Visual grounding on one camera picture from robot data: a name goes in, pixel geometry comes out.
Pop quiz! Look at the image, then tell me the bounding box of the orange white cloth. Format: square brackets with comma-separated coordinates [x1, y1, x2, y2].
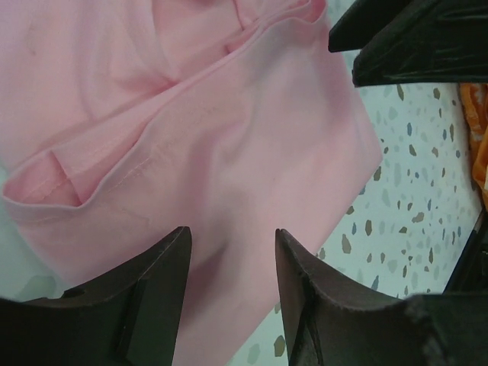
[460, 83, 487, 206]

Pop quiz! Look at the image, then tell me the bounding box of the pink t shirt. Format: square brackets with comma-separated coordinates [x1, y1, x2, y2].
[1, 1, 381, 365]

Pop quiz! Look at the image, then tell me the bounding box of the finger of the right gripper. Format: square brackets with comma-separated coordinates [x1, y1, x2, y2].
[352, 7, 487, 87]
[329, 1, 442, 53]

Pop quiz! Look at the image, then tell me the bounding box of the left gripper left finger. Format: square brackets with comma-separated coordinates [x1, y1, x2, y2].
[1, 226, 191, 366]

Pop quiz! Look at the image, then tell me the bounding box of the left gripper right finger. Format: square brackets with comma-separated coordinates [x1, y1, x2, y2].
[275, 230, 487, 365]

